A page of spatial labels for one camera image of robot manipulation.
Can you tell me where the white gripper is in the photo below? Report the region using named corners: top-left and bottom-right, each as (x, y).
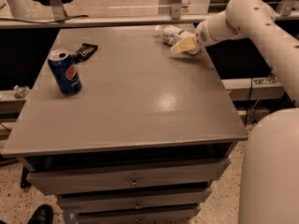
top-left (170, 16), bottom-right (224, 54)

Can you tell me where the clear plastic bottle white label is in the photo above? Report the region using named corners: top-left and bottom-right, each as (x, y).
top-left (155, 25), bottom-right (201, 55)

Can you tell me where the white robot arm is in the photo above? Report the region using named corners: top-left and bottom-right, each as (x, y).
top-left (171, 0), bottom-right (299, 224)

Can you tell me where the blue pepsi can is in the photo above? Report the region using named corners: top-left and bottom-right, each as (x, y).
top-left (48, 49), bottom-right (82, 95)

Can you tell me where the grey drawer cabinet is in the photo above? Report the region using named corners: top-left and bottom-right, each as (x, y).
top-left (0, 23), bottom-right (249, 224)

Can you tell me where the black snack packet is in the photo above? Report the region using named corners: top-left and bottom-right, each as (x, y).
top-left (72, 43), bottom-right (98, 63)

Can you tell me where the bottom grey drawer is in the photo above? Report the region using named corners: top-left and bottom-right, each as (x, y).
top-left (77, 204), bottom-right (200, 224)

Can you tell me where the grey drawer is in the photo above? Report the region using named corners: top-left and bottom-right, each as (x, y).
top-left (27, 158), bottom-right (230, 195)
top-left (58, 187), bottom-right (211, 213)
top-left (77, 204), bottom-right (200, 224)

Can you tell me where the small glass jar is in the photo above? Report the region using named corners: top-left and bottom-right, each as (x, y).
top-left (13, 85), bottom-right (30, 99)

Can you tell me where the middle grey drawer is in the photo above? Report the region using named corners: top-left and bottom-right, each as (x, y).
top-left (58, 187), bottom-right (211, 213)

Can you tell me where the top grey drawer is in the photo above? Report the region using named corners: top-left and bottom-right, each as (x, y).
top-left (27, 158), bottom-right (230, 195)

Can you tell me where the black shoe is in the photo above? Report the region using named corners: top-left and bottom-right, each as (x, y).
top-left (27, 204), bottom-right (53, 224)

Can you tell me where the grey metal rail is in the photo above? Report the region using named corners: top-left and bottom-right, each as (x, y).
top-left (0, 10), bottom-right (299, 30)

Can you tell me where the metal upright bracket centre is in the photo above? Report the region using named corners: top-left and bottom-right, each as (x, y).
top-left (171, 0), bottom-right (182, 20)

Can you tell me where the metal upright bracket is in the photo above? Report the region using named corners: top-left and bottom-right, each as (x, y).
top-left (171, 0), bottom-right (182, 20)
top-left (43, 0), bottom-right (73, 21)

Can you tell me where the black cable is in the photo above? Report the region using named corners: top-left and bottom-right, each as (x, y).
top-left (0, 14), bottom-right (90, 25)

